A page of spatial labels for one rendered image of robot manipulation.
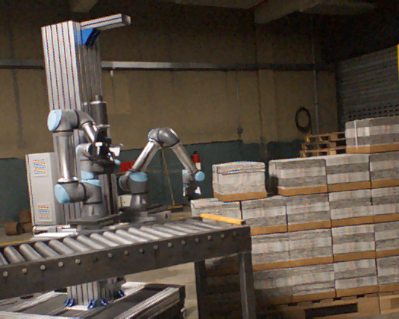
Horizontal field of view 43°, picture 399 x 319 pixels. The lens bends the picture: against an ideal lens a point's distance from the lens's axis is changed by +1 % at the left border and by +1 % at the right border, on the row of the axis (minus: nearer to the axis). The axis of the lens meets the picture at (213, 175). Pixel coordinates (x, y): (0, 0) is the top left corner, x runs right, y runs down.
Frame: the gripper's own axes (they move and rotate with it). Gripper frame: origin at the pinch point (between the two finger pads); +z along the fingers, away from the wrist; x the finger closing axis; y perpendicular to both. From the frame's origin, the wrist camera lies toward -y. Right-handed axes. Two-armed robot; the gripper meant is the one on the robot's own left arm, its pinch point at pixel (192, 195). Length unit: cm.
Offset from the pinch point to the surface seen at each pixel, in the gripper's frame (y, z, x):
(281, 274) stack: -52, 44, 49
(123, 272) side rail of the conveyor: -16, 146, -44
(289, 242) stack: -32, 45, 55
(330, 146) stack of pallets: 21, -531, 311
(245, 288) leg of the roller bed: -34, 126, 9
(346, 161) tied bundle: 17, 44, 98
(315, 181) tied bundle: 6, 44, 76
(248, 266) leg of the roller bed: -25, 125, 12
